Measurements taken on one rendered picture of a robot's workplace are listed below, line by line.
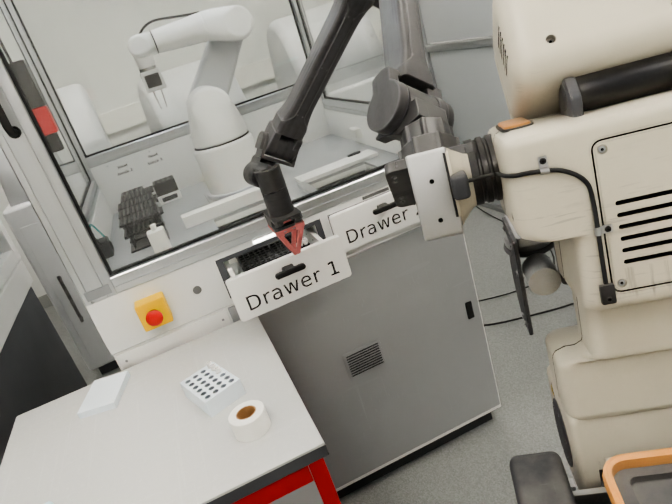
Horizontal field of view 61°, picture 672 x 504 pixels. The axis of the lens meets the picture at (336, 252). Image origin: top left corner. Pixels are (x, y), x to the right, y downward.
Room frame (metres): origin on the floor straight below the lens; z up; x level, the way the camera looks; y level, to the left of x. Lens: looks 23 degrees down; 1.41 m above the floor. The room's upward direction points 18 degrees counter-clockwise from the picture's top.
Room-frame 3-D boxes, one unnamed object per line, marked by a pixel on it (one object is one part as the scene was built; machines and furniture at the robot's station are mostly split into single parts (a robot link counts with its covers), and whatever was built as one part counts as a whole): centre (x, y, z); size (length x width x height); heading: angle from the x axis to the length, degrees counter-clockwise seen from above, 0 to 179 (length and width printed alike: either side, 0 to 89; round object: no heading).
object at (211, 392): (1.02, 0.33, 0.78); 0.12 x 0.08 x 0.04; 33
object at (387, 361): (1.86, 0.22, 0.40); 1.03 x 0.95 x 0.80; 103
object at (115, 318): (1.86, 0.23, 0.87); 1.02 x 0.95 x 0.14; 103
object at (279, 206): (1.20, 0.09, 1.06); 0.10 x 0.07 x 0.07; 15
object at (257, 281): (1.24, 0.12, 0.87); 0.29 x 0.02 x 0.11; 103
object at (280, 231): (1.20, 0.09, 0.99); 0.07 x 0.07 x 0.09; 15
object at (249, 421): (0.87, 0.25, 0.78); 0.07 x 0.07 x 0.04
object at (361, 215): (1.45, -0.15, 0.87); 0.29 x 0.02 x 0.11; 103
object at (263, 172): (1.21, 0.09, 1.12); 0.07 x 0.06 x 0.07; 22
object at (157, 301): (1.29, 0.47, 0.88); 0.07 x 0.05 x 0.07; 103
